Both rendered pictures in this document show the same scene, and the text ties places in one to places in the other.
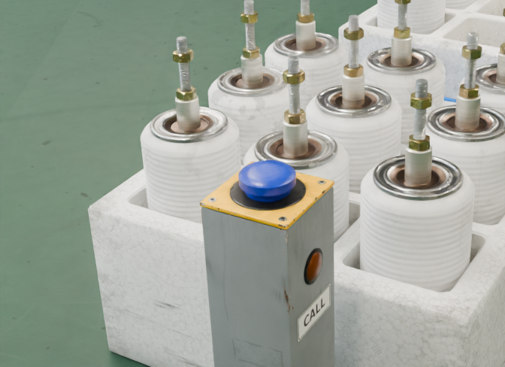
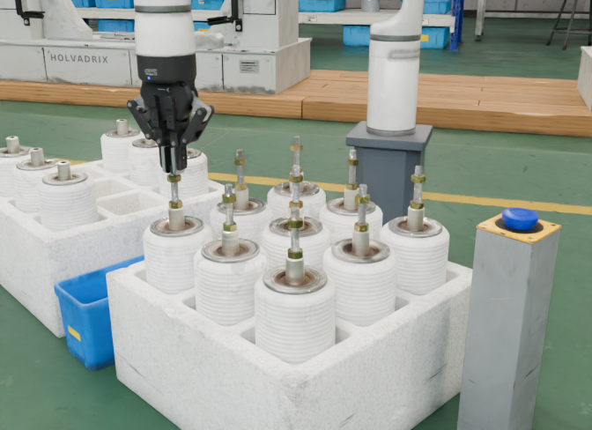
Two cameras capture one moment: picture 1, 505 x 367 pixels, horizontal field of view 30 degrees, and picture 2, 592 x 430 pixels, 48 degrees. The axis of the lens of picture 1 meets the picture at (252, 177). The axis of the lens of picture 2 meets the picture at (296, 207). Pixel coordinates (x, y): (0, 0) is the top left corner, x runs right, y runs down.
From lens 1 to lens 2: 100 cm
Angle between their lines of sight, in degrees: 70
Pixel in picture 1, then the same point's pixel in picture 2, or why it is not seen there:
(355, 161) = not seen: hidden behind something
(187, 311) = (361, 409)
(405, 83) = (270, 213)
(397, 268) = (442, 277)
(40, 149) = not seen: outside the picture
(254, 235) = (550, 242)
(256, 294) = (544, 282)
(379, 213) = (435, 248)
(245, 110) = (263, 265)
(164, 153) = (326, 298)
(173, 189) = (329, 324)
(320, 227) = not seen: hidden behind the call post
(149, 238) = (343, 368)
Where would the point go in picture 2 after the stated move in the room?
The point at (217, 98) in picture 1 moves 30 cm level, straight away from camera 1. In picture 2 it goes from (241, 269) to (18, 250)
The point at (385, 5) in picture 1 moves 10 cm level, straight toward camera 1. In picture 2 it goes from (68, 210) to (118, 218)
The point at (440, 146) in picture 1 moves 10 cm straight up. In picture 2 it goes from (370, 218) to (373, 152)
